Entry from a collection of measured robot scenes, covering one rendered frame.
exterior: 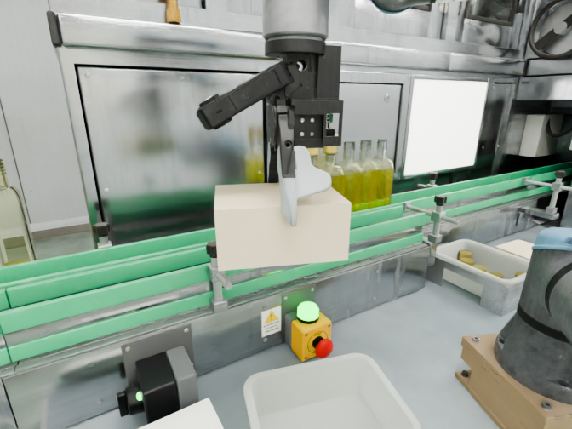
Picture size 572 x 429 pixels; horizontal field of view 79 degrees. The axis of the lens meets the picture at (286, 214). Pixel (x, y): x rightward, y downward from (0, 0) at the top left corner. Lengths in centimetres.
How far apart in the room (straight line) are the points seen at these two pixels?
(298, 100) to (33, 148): 352
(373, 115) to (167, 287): 79
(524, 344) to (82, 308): 67
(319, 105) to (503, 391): 52
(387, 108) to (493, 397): 81
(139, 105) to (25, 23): 304
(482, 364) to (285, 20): 60
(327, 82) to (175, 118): 50
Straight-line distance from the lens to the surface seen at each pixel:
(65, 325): 64
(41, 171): 386
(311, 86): 44
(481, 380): 73
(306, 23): 41
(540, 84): 178
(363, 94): 110
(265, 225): 40
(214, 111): 40
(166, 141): 86
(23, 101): 381
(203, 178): 90
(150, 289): 62
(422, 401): 72
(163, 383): 61
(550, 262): 60
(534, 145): 191
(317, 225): 41
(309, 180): 40
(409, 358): 79
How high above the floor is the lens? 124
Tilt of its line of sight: 18 degrees down
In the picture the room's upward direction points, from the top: straight up
